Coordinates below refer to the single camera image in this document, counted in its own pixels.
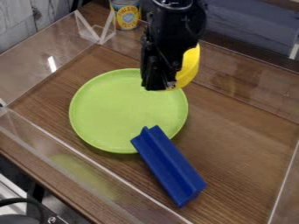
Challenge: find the blue plastic block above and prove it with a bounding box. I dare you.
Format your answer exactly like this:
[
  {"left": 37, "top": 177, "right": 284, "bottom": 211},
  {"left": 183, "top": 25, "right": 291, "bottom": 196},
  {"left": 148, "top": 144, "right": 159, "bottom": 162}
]
[{"left": 131, "top": 125, "right": 207, "bottom": 207}]

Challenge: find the yellow toy banana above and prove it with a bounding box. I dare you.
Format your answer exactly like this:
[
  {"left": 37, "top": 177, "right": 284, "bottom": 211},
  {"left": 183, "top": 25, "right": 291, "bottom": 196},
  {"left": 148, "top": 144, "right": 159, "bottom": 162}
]
[{"left": 167, "top": 45, "right": 202, "bottom": 90}]

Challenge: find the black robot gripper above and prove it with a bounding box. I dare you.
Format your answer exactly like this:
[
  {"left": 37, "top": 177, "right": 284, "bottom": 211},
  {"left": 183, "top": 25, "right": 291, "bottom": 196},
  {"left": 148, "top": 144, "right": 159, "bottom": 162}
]
[{"left": 140, "top": 0, "right": 207, "bottom": 91}]

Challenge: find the green round plate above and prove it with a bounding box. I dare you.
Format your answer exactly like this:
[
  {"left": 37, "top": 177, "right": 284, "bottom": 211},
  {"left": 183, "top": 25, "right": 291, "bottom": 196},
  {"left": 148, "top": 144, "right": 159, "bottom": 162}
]
[{"left": 69, "top": 68, "right": 188, "bottom": 154}]

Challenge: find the black metal table bracket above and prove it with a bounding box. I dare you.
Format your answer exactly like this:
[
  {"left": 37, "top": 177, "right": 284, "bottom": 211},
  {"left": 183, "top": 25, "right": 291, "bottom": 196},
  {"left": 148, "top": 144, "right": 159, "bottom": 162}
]
[{"left": 27, "top": 183, "right": 68, "bottom": 224}]

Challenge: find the black cable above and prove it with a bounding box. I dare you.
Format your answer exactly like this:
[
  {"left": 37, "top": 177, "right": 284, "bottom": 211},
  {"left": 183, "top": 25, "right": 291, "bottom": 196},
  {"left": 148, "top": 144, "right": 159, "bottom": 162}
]
[{"left": 0, "top": 198, "right": 44, "bottom": 224}]

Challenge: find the clear acrylic enclosure wall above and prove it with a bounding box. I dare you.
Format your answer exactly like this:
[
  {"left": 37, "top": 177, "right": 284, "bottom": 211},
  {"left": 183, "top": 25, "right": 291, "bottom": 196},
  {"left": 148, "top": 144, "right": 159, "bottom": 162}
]
[{"left": 0, "top": 17, "right": 299, "bottom": 224}]

